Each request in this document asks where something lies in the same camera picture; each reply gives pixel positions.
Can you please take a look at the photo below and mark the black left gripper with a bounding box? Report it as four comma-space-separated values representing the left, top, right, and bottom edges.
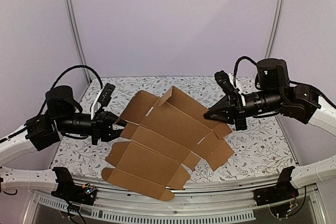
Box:
55, 109, 134, 145

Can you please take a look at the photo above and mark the brown cardboard box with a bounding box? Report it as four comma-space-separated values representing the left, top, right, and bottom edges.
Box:
101, 87, 234, 201

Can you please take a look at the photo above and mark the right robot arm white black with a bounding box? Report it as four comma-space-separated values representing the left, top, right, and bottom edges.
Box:
204, 56, 335, 135

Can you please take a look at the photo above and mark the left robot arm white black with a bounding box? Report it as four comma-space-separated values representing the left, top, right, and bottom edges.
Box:
1, 84, 127, 200

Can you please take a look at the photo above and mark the floral patterned table mat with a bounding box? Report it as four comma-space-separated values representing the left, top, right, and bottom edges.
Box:
51, 77, 296, 183

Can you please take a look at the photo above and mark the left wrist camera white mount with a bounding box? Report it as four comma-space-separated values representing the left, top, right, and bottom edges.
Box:
90, 83, 116, 119

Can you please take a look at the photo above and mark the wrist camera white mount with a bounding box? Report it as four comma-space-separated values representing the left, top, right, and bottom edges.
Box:
214, 70, 240, 98
90, 83, 116, 119

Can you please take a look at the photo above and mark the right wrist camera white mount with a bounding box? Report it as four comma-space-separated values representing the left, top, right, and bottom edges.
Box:
214, 70, 240, 98

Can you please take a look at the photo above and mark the black right camera cable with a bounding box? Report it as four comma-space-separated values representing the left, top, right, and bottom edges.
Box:
233, 56, 259, 88

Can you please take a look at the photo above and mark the black camera cable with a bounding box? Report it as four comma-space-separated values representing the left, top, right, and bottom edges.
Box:
233, 56, 259, 88
39, 63, 104, 114

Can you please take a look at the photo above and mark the curved aluminium rail base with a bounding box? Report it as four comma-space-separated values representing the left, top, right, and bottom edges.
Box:
23, 175, 328, 223

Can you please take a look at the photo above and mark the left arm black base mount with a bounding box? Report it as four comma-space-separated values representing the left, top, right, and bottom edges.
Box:
51, 167, 97, 206

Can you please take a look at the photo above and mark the black left camera cable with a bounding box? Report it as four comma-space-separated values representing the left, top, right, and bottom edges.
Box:
39, 63, 104, 114

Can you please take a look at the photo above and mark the right aluminium corner post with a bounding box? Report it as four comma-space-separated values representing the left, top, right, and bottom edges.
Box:
264, 0, 285, 59

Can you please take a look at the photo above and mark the aluminium corner post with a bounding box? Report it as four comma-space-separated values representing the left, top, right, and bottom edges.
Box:
59, 0, 91, 83
264, 0, 285, 59

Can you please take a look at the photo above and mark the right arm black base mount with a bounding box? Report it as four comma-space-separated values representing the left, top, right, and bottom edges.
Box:
253, 166, 299, 219

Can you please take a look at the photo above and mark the left aluminium corner post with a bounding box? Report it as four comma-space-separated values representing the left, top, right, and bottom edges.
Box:
59, 0, 91, 83

